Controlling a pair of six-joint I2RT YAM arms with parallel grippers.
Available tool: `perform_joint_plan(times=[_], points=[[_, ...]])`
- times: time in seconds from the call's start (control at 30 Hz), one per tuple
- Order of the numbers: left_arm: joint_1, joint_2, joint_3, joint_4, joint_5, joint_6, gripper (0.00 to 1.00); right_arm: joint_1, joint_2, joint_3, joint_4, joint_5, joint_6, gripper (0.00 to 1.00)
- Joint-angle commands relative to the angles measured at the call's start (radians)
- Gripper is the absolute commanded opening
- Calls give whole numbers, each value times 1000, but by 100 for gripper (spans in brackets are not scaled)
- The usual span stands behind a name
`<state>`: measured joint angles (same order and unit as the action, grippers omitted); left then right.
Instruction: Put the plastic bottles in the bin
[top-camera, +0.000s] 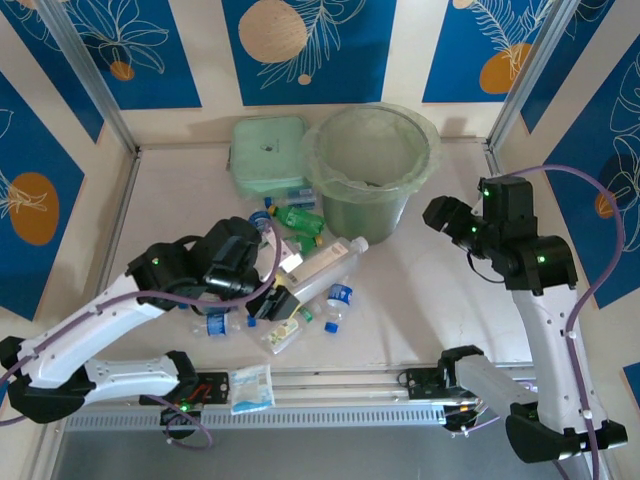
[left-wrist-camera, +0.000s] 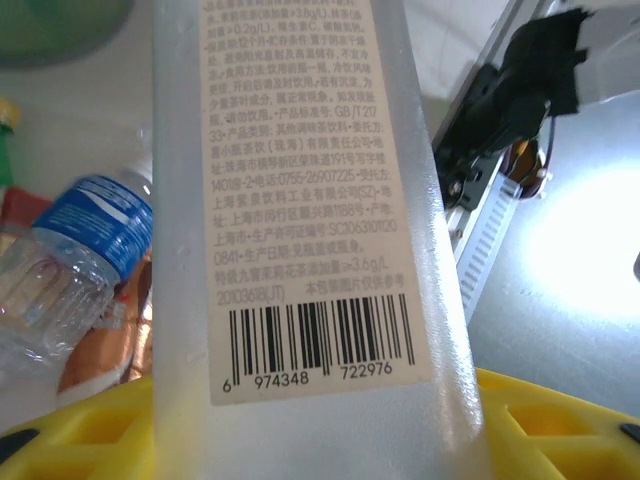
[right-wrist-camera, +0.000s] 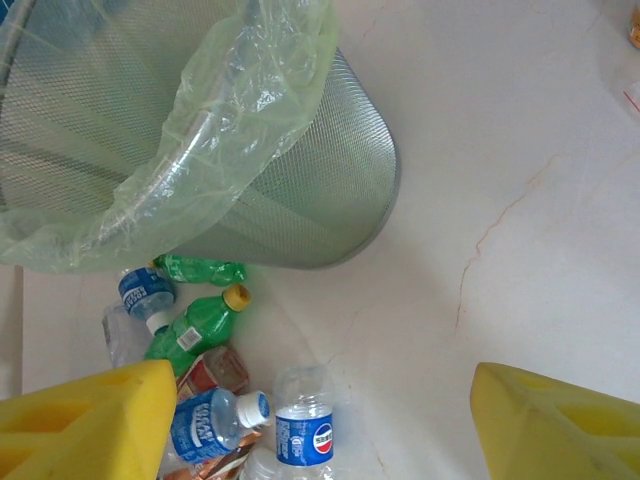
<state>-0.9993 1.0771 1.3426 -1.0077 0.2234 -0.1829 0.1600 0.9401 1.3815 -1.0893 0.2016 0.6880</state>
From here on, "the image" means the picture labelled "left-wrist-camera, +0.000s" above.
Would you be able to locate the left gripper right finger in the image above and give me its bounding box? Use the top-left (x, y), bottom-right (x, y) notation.
top-left (474, 367), bottom-right (640, 480)

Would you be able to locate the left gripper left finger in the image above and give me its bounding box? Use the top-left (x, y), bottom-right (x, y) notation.
top-left (0, 377), bottom-right (156, 480)

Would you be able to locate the green bottle yellow cap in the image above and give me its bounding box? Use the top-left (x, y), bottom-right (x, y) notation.
top-left (0, 96), bottom-right (22, 190)

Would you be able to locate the frosted bottle beige label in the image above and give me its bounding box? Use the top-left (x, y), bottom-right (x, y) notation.
top-left (151, 0), bottom-right (494, 480)

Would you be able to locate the grey-green plastic bin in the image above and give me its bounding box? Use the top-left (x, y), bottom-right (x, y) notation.
top-left (0, 0), bottom-right (136, 69)

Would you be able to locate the grey metal panel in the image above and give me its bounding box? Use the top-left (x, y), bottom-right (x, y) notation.
top-left (464, 89), bottom-right (640, 416)

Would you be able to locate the slotted grey cable duct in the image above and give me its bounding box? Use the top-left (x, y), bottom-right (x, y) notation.
top-left (452, 174), bottom-right (524, 324)

